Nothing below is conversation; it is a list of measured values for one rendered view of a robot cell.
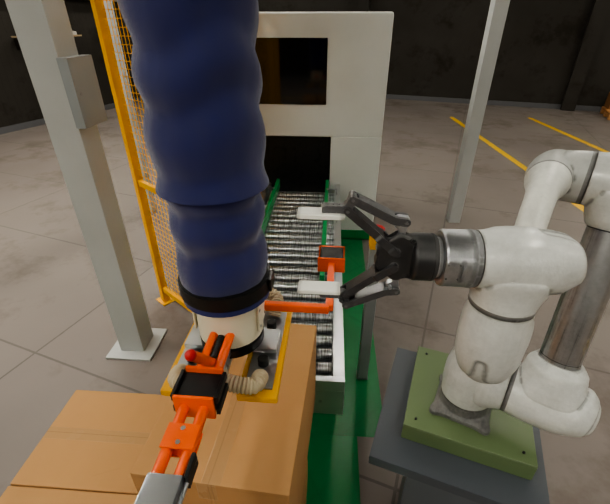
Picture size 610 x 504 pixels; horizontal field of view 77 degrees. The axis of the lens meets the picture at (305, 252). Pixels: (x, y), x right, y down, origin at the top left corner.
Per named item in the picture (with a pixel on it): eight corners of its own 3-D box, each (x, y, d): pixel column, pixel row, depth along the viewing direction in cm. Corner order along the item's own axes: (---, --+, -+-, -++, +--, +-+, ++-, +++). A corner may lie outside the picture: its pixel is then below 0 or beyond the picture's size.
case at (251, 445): (223, 387, 166) (211, 315, 146) (315, 397, 162) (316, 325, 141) (160, 549, 115) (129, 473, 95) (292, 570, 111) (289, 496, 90)
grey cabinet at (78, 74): (98, 119, 198) (81, 54, 183) (108, 120, 198) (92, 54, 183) (76, 129, 181) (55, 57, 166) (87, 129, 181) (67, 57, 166)
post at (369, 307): (356, 370, 245) (369, 230, 194) (367, 371, 244) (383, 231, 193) (356, 379, 239) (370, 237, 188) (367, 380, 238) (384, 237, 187)
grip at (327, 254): (318, 257, 131) (319, 245, 128) (344, 258, 130) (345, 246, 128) (317, 271, 124) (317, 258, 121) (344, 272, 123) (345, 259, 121)
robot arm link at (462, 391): (448, 365, 135) (461, 316, 124) (504, 389, 126) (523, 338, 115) (433, 396, 123) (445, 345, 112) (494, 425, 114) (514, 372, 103)
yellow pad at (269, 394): (261, 311, 123) (260, 299, 120) (292, 313, 122) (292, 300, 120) (236, 401, 94) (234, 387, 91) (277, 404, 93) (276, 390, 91)
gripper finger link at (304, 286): (340, 281, 65) (339, 285, 66) (298, 279, 66) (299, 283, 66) (340, 292, 63) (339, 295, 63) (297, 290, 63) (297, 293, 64)
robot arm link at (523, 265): (494, 244, 52) (473, 321, 59) (613, 248, 51) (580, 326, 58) (470, 213, 62) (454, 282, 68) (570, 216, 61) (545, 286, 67)
